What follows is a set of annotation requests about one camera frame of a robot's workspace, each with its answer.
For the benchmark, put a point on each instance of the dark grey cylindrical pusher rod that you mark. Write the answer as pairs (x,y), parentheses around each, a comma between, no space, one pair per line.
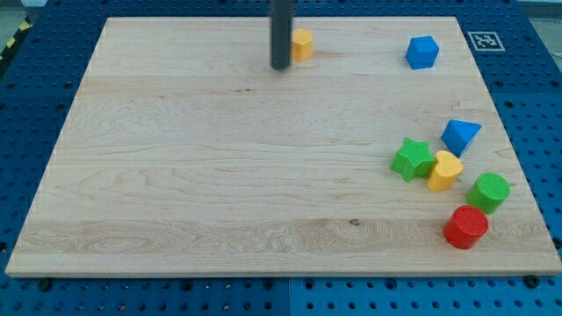
(281,13)

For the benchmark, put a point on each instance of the yellow hexagon block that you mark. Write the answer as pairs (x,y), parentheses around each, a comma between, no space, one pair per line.
(302,44)

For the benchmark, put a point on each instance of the blue triangle block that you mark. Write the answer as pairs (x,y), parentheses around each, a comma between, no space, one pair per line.
(458,135)

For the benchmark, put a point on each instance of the blue cube block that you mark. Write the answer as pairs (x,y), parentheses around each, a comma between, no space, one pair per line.
(422,52)

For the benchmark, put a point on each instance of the light wooden board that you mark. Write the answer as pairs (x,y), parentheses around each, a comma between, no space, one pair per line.
(184,154)

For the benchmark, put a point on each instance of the green star block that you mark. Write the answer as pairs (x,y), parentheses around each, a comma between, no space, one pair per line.
(413,159)

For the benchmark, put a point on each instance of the white fiducial marker tag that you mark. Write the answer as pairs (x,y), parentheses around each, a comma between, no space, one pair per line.
(486,41)

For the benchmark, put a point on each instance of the yellow heart block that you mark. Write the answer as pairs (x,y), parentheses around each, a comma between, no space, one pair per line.
(445,171)

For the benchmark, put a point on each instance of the black yellow hazard tape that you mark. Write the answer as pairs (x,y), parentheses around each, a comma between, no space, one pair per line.
(16,40)

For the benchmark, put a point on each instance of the green cylinder block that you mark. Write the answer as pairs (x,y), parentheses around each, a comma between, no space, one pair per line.
(488,192)

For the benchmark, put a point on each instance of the red cylinder block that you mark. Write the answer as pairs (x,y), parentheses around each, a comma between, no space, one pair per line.
(465,227)

